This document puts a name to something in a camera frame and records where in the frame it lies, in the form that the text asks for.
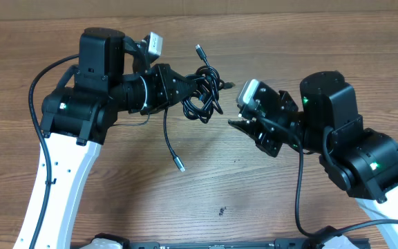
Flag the thick black USB cable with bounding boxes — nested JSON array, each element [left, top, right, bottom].
[[181, 44, 236, 125]]

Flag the thin black USB-C cable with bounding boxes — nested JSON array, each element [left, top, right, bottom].
[[162, 107, 187, 173]]

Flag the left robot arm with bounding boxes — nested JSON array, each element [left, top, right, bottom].
[[15, 28, 198, 248]]

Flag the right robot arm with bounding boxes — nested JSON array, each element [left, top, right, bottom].
[[231, 71, 398, 248]]

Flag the small black debris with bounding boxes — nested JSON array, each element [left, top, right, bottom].
[[218, 207, 227, 216]]

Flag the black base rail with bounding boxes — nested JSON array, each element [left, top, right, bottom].
[[69, 226, 371, 249]]

